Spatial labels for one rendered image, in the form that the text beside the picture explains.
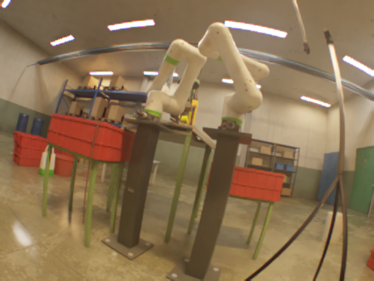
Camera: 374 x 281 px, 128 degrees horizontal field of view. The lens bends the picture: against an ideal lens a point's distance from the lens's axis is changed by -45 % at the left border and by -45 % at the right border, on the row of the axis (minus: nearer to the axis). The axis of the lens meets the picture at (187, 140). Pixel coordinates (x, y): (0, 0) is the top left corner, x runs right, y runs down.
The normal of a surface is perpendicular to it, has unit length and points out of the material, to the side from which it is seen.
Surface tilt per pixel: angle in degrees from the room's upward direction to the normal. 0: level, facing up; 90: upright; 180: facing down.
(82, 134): 90
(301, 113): 90
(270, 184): 90
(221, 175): 90
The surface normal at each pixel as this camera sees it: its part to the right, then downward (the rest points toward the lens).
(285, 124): -0.16, -0.15
